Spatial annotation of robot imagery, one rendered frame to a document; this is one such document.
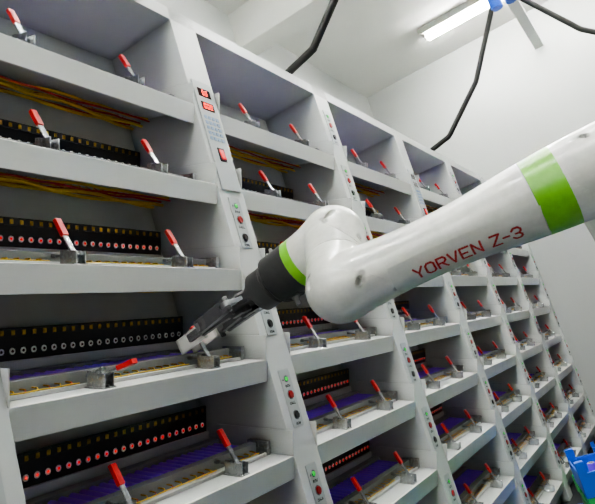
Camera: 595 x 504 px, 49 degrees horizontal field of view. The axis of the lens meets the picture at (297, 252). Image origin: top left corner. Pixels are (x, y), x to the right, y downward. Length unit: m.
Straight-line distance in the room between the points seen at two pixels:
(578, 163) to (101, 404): 0.75
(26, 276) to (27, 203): 0.35
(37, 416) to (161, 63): 0.94
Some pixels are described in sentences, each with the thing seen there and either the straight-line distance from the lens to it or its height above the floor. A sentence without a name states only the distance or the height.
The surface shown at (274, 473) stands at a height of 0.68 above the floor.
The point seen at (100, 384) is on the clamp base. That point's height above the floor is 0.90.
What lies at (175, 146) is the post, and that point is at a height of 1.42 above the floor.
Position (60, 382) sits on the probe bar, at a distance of 1.06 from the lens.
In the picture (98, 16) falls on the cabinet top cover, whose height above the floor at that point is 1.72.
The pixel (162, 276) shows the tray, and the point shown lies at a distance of 1.20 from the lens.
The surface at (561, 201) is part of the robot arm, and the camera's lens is 0.92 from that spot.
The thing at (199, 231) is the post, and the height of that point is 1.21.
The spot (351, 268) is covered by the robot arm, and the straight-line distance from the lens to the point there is 0.95.
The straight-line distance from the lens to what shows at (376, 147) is 2.82.
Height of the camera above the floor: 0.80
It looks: 12 degrees up
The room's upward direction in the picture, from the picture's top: 17 degrees counter-clockwise
